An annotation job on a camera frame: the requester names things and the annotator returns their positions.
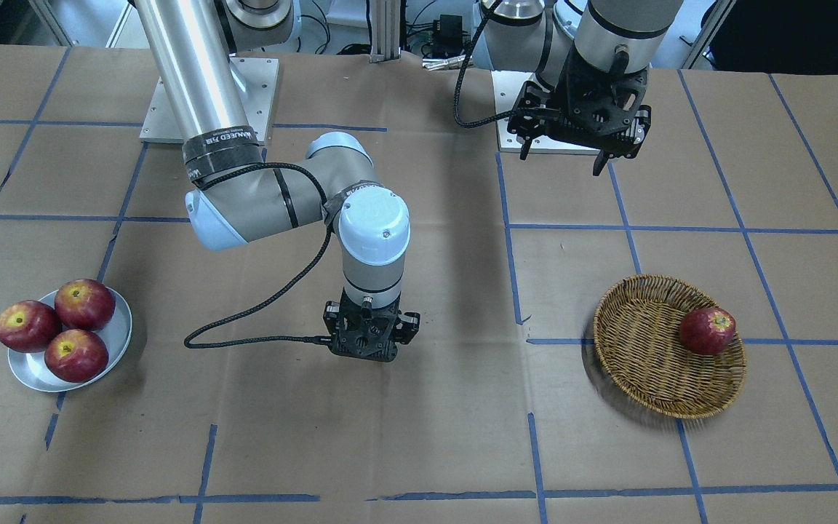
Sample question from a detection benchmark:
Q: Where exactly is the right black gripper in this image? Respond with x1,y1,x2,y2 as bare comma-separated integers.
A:
323,293,421,362

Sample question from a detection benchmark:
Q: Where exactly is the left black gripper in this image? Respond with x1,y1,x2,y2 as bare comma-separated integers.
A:
508,51,651,177

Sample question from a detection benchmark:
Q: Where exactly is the red apple on plate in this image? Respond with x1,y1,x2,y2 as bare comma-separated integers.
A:
0,301,63,354
44,329,109,384
53,279,116,331

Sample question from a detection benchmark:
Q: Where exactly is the aluminium frame post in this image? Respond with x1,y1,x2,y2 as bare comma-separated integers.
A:
365,0,406,63

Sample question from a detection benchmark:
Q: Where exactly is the red apple in basket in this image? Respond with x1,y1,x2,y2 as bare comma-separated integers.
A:
678,306,736,356

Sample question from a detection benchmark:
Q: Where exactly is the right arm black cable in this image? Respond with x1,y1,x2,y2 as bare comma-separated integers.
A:
183,162,334,350

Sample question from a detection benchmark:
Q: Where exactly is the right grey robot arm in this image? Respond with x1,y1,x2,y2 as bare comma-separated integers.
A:
133,1,420,362

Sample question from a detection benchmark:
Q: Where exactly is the grey round plate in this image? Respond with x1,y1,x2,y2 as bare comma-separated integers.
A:
7,288,132,394

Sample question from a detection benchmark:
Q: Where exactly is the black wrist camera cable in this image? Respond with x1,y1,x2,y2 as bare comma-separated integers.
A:
452,0,536,130

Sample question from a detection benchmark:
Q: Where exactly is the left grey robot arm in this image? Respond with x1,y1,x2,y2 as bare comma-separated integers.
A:
455,1,682,175

